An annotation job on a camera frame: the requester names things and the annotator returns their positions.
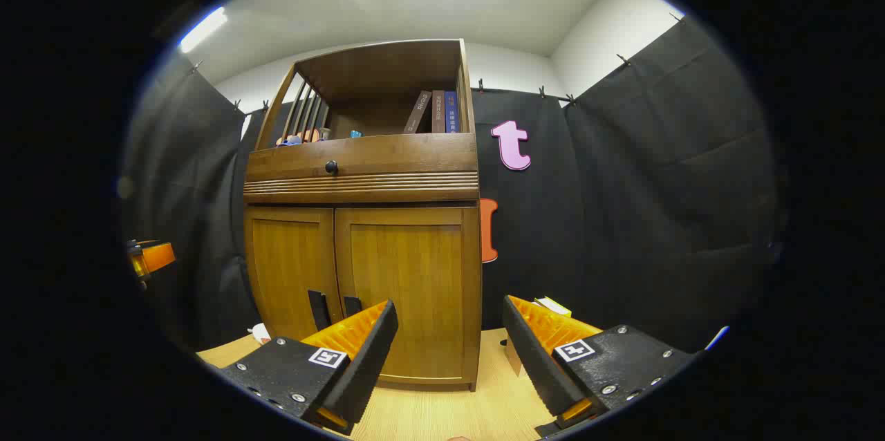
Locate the small ceiling light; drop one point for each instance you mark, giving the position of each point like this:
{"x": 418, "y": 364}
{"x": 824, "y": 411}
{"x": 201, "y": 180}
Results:
{"x": 203, "y": 30}

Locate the white crumpled object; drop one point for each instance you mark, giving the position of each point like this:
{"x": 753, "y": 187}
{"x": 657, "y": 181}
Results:
{"x": 261, "y": 334}

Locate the blue toy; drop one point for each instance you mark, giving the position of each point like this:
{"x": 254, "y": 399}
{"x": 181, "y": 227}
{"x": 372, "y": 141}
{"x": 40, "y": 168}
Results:
{"x": 291, "y": 141}

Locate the blue book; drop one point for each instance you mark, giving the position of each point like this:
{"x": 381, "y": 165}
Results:
{"x": 451, "y": 111}

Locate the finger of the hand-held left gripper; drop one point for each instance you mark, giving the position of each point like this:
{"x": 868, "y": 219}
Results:
{"x": 155, "y": 258}

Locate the reddish brown book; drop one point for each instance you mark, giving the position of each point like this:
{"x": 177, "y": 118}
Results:
{"x": 438, "y": 111}

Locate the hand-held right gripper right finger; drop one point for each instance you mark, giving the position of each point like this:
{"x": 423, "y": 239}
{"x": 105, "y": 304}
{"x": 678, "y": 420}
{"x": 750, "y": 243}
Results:
{"x": 536, "y": 365}

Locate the wooden double-door shoe cabinet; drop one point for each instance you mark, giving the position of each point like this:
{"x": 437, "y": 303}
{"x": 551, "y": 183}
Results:
{"x": 377, "y": 61}

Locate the orange toy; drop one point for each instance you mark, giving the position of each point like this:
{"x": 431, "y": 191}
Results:
{"x": 310, "y": 135}

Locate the white yellow packet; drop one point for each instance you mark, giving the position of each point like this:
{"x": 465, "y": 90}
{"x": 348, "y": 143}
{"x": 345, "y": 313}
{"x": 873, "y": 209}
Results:
{"x": 553, "y": 306}

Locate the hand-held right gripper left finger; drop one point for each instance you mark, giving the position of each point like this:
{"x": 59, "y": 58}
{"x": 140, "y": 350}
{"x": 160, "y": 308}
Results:
{"x": 366, "y": 365}

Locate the black round drawer knob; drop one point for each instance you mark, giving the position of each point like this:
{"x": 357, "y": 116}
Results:
{"x": 331, "y": 167}

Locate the wooden shoe cabinet door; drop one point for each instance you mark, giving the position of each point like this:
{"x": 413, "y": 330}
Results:
{"x": 415, "y": 275}
{"x": 290, "y": 268}

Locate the wooden drawer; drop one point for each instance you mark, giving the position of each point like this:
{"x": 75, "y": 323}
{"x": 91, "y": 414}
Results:
{"x": 401, "y": 154}

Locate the black backdrop cloth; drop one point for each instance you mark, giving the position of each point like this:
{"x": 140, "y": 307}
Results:
{"x": 622, "y": 220}

